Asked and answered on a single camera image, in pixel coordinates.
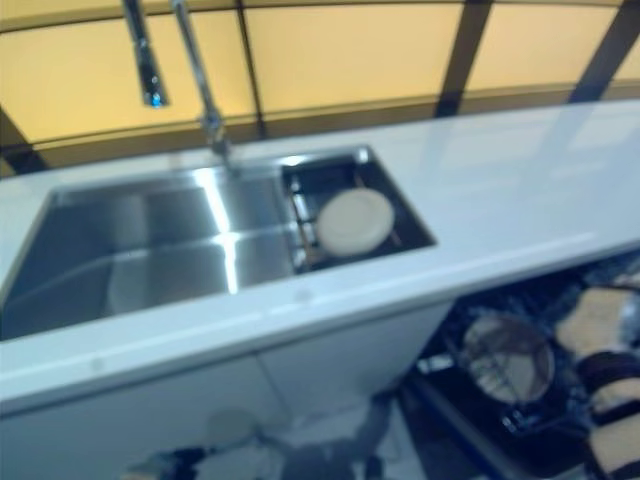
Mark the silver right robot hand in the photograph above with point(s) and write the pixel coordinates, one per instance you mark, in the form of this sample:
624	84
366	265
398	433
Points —
595	320

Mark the dark left robot hand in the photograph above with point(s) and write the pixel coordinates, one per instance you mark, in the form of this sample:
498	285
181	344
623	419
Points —
165	465

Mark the cream ceramic plate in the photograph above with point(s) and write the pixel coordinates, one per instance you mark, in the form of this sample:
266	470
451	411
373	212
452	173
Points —
356	223
505	360

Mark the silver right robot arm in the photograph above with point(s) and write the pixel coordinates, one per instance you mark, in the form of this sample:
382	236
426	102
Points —
615	395

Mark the dishwasher door with blue edge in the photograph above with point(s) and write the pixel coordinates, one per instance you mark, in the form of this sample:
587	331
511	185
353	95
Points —
450	440

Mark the white cabinet door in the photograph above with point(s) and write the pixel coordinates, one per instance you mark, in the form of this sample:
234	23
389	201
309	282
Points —
100	430
340	360

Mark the black sink dish rack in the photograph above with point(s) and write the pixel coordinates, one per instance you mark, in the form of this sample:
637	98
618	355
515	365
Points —
415	232

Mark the stainless steel sink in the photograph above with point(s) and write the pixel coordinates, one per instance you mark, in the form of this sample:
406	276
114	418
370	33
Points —
150	235

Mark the chrome kitchen faucet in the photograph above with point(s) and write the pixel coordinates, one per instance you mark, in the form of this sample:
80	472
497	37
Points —
199	75

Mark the dark brown window frame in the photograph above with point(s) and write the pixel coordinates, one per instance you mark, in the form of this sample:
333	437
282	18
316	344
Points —
465	50

